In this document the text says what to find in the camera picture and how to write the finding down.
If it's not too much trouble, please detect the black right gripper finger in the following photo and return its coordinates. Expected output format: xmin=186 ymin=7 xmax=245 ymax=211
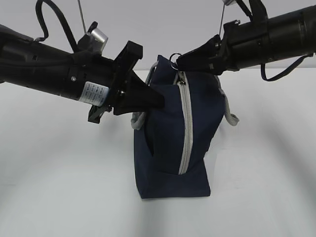
xmin=176 ymin=35 xmax=221 ymax=72

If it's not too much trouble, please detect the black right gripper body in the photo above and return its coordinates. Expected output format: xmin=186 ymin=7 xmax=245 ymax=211
xmin=209 ymin=0 xmax=268 ymax=75

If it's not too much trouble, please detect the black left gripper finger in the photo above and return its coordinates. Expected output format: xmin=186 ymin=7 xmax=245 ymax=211
xmin=123 ymin=71 xmax=164 ymax=109
xmin=113 ymin=105 xmax=152 ymax=116

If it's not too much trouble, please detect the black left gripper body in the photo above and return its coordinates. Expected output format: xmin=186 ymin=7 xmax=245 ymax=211
xmin=88 ymin=41 xmax=143 ymax=123

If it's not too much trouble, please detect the navy insulated lunch bag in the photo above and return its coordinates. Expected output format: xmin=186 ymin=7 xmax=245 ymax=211
xmin=131 ymin=55 xmax=239 ymax=199

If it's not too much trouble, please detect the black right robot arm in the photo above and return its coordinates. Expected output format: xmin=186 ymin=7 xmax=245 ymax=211
xmin=176 ymin=0 xmax=316 ymax=76

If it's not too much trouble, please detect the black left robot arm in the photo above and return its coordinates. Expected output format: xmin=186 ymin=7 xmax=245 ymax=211
xmin=0 ymin=26 xmax=164 ymax=123

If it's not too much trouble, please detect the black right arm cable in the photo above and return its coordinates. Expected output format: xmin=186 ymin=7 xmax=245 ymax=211
xmin=260 ymin=53 xmax=307 ymax=81

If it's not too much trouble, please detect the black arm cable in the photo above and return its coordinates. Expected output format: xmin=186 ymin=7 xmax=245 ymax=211
xmin=260 ymin=53 xmax=307 ymax=81
xmin=34 ymin=0 xmax=79 ymax=54

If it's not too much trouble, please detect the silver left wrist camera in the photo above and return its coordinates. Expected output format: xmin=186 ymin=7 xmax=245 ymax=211
xmin=78 ymin=21 xmax=108 ymax=55

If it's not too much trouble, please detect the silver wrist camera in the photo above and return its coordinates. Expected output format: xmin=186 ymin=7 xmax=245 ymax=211
xmin=78 ymin=21 xmax=108 ymax=55
xmin=222 ymin=0 xmax=237 ymax=6

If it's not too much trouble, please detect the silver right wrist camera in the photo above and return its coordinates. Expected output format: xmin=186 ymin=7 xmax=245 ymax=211
xmin=222 ymin=0 xmax=237 ymax=6

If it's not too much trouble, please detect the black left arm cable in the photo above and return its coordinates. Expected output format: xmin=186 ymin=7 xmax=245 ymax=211
xmin=34 ymin=0 xmax=79 ymax=54

